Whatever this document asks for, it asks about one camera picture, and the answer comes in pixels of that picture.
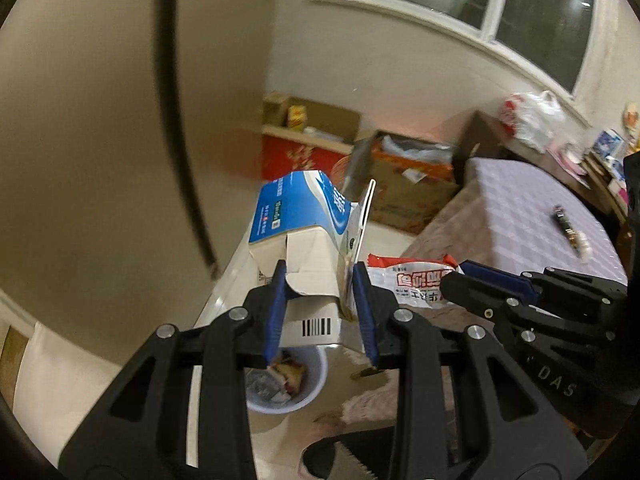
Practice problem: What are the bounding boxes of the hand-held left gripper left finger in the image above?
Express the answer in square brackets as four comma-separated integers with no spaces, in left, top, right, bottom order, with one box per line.
[57,259,288,480]

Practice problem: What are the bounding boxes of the red gift box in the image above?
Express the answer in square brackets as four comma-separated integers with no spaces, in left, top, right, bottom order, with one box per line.
[261,127,353,183]

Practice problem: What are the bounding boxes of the clear plastic bag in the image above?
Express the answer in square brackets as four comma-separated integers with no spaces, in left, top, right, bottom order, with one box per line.
[382,135,451,163]

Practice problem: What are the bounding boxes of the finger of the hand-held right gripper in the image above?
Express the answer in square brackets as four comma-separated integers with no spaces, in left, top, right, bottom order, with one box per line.
[457,260,540,306]
[440,270,508,323]

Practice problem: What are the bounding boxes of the blue white milk carton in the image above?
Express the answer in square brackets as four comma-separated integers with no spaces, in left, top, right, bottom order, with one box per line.
[247,170,377,356]

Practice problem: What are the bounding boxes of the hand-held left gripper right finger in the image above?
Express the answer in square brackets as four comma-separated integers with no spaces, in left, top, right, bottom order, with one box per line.
[351,261,588,480]

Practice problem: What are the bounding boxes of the pale blue plastic bin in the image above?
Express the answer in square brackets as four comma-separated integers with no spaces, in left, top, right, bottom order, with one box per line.
[245,344,329,415]

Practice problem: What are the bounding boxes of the orange snack packet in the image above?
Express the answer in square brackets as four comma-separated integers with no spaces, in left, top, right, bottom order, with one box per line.
[272,352,307,392]

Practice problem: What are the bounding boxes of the black slim packet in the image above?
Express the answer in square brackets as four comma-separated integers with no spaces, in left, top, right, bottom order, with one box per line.
[552,205,593,259]

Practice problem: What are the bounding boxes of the beige refrigerator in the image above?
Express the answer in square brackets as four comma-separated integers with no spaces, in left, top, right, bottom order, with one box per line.
[0,0,278,331]

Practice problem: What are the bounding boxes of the dark wooden cabinet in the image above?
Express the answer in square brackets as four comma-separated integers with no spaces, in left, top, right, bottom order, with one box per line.
[452,110,531,186]

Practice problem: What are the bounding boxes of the crumpled silver wrapper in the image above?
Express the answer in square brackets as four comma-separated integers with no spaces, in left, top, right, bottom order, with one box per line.
[247,367,292,405]

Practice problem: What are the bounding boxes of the large printed cardboard box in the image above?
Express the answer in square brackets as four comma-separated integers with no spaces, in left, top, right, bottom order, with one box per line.
[350,131,461,236]

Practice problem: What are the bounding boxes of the white red plastic bag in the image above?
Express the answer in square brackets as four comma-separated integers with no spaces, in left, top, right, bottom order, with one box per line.
[501,91,566,153]

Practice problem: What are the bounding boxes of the pink checked tablecloth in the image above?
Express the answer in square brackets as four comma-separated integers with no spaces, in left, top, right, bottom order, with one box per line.
[312,157,631,441]

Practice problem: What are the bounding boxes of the blue white boxes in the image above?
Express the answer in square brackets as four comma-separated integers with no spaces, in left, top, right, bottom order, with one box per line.
[592,130,630,163]

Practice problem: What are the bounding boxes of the red white snack wrapper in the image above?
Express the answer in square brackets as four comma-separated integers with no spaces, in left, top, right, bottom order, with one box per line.
[365,254,466,311]

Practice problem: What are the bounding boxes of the flat brown cardboard box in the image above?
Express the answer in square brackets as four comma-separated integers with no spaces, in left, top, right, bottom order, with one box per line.
[287,97,362,143]

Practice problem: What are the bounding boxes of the person's leg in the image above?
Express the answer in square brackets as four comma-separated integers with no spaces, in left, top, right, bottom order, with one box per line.
[300,425,401,480]

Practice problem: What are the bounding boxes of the small brown cardboard box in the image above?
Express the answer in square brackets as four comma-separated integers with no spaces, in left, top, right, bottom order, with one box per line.
[262,91,291,128]

